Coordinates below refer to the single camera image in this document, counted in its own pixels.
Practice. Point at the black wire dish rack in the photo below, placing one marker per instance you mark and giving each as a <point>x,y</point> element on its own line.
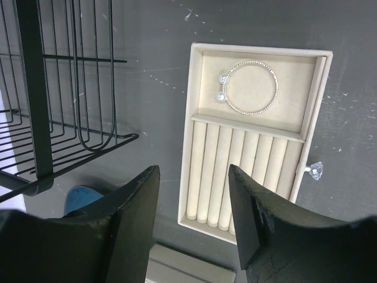
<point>59,99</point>

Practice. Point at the beige jewelry tray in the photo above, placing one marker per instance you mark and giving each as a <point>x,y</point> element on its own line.
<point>256,108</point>

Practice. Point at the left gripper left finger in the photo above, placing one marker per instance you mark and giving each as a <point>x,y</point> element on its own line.
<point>108,240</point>

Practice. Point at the beige jewelry box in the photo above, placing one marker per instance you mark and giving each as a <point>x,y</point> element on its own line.
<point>166,264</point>

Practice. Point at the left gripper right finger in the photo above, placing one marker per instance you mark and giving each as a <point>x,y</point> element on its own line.
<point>279,241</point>

